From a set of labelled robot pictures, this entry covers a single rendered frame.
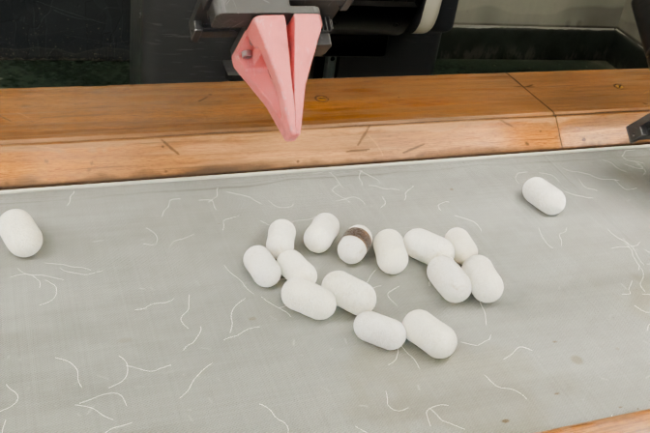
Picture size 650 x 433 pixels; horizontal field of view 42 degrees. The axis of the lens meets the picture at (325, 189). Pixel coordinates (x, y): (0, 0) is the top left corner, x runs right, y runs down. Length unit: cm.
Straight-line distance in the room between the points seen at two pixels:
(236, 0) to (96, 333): 22
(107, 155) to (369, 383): 27
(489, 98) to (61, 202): 39
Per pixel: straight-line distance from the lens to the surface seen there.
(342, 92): 75
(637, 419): 49
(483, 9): 297
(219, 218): 60
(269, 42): 56
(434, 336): 50
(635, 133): 71
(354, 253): 56
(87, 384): 48
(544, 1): 307
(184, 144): 65
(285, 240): 56
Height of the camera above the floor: 108
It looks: 31 degrees down
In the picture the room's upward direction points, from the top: 9 degrees clockwise
